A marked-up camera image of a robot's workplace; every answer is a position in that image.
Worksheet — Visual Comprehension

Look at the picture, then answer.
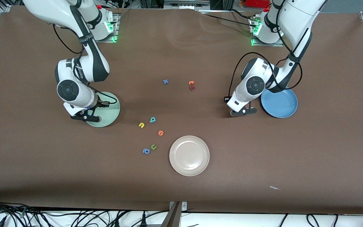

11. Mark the green plate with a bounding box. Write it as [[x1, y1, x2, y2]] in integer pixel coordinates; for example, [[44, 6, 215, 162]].
[[85, 91, 121, 128]]

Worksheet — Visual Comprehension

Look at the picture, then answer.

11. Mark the blue plate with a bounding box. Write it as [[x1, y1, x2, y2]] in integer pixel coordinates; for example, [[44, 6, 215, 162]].
[[261, 88, 298, 119]]

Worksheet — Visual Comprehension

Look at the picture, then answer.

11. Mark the beige plate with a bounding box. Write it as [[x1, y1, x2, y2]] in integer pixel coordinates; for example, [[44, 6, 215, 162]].
[[169, 135, 210, 177]]

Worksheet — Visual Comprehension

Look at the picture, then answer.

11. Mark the brown table cover sheet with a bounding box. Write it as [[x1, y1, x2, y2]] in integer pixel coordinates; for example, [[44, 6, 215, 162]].
[[0, 6, 363, 215]]

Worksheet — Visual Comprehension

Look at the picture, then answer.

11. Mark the red box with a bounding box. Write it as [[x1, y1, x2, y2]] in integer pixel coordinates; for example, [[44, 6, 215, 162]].
[[245, 0, 271, 9]]

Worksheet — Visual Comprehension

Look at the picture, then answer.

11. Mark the grey metal box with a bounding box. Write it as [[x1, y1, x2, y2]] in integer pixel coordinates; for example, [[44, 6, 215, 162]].
[[164, 0, 211, 10]]

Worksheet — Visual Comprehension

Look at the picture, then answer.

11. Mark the aluminium profile bar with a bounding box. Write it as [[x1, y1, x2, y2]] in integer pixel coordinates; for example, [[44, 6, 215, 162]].
[[160, 202, 182, 227]]

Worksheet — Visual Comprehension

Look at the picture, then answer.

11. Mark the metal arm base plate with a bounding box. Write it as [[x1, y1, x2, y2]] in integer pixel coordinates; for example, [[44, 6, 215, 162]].
[[251, 16, 285, 47], [89, 13, 119, 43]]

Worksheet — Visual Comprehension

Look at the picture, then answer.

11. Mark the thin black cable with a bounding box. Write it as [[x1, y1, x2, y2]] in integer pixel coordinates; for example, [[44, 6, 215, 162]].
[[229, 9, 257, 20], [200, 13, 259, 28]]

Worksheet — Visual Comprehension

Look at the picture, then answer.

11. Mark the metal corner bracket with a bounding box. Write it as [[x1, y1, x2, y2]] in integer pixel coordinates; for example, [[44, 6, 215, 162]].
[[169, 201, 188, 212]]

